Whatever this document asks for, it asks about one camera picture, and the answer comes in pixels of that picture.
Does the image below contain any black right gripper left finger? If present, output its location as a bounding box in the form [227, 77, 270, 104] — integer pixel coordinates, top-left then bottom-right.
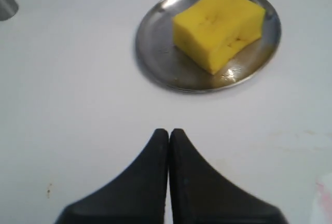
[57, 129, 169, 223]

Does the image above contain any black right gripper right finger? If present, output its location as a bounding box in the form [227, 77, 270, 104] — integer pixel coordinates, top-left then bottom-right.
[169, 129, 287, 223]

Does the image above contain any yellow sponge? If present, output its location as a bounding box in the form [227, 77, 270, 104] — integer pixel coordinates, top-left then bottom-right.
[172, 0, 266, 75]

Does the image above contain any white pink cloth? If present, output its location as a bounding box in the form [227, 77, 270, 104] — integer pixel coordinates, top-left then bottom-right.
[310, 173, 332, 224]

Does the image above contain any round steel plate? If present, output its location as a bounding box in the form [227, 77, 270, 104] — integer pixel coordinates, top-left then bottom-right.
[135, 0, 282, 93]

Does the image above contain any steel cup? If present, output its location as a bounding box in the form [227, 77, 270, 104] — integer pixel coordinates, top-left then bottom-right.
[0, 0, 19, 21]

